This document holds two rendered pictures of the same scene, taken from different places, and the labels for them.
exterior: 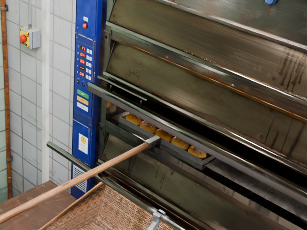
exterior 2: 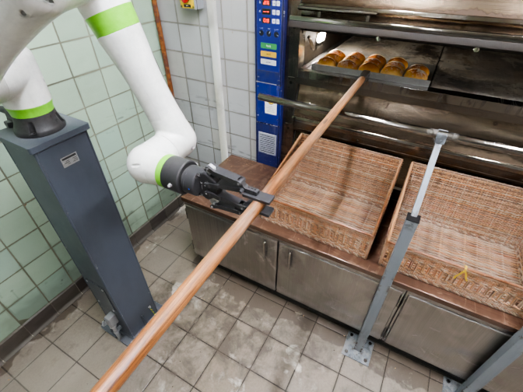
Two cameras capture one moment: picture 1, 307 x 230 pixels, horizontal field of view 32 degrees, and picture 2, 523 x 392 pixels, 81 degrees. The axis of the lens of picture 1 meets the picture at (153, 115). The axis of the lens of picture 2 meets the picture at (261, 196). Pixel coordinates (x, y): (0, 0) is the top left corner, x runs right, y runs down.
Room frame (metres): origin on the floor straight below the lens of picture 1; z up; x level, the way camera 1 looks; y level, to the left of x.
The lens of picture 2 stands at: (0.91, 0.71, 1.67)
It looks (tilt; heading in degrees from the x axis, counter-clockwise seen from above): 39 degrees down; 350
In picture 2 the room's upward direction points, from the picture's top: straight up
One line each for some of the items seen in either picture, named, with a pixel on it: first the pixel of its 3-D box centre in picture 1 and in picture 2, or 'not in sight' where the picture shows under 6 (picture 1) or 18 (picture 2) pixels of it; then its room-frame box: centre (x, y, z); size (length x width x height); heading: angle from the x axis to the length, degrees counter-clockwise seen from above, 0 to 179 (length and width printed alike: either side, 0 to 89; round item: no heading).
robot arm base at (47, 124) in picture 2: not in sight; (26, 115); (1.99, 1.30, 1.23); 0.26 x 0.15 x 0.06; 50
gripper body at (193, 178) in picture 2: not in sight; (204, 183); (1.55, 0.74, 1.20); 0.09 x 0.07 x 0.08; 52
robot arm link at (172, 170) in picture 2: not in sight; (182, 174); (1.60, 0.80, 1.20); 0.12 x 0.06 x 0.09; 142
